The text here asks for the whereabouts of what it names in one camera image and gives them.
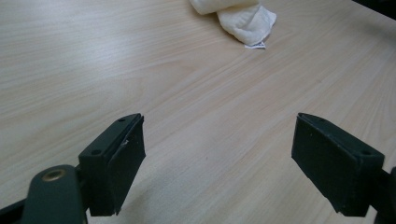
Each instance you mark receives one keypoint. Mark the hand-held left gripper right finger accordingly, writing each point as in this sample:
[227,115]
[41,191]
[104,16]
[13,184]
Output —
[336,165]

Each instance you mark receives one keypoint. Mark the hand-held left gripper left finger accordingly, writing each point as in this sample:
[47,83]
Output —
[107,168]

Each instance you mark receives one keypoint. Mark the white towel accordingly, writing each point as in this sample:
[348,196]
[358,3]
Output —
[246,23]

